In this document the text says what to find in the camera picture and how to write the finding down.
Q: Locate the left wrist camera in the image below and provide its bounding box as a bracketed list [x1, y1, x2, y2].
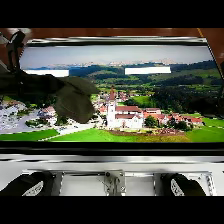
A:
[5, 29, 27, 73]

